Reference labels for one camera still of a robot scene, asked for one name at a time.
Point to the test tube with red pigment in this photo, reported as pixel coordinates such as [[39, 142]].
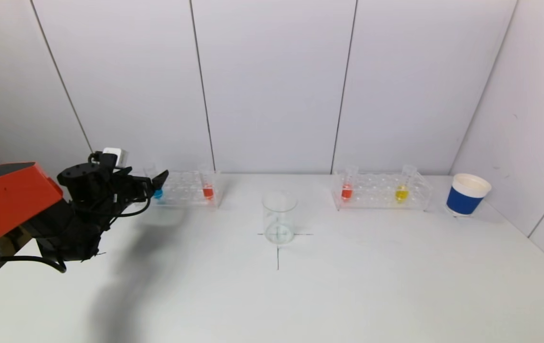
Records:
[[208, 192], [347, 192]]

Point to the test tube with yellow pigment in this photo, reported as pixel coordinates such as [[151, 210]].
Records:
[[401, 194]]

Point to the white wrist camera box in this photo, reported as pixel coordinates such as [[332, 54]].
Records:
[[115, 155]]

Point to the clear acrylic test tube rack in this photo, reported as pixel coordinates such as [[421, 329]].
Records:
[[379, 193], [184, 190]]

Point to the clear glass beaker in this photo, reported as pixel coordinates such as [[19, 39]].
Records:
[[279, 224]]

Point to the blue and white paper cup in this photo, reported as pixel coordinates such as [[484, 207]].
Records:
[[465, 200]]

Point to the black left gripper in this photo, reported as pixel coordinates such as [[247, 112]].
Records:
[[148, 186]]

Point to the orange and black left arm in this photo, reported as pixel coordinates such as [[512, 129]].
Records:
[[5, 200]]

